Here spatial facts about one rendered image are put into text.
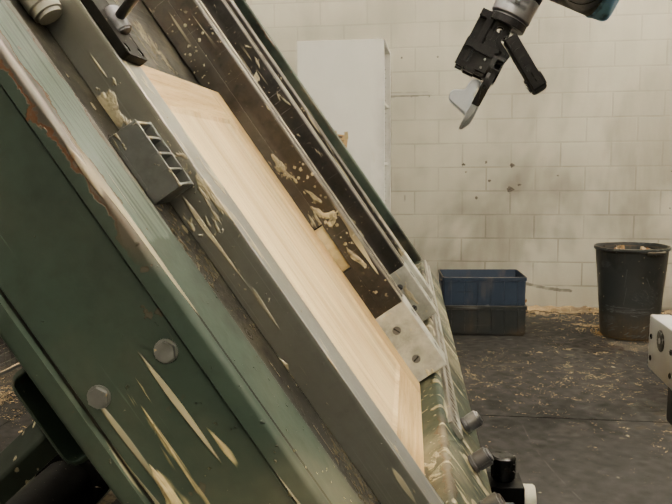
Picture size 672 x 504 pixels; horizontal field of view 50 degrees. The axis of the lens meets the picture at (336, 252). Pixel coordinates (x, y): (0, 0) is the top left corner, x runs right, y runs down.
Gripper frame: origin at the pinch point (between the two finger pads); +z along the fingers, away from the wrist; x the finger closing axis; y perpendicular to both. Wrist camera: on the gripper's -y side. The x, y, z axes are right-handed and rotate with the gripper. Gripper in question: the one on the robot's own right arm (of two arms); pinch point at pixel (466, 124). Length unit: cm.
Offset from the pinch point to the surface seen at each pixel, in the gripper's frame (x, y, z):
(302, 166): 26.6, 19.8, 18.7
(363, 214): -14.7, 10.5, 25.6
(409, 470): 74, -10, 35
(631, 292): -376, -154, 29
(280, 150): 26.8, 24.0, 18.0
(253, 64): -13.6, 45.7, 8.0
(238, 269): 75, 13, 25
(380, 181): -347, 32, 38
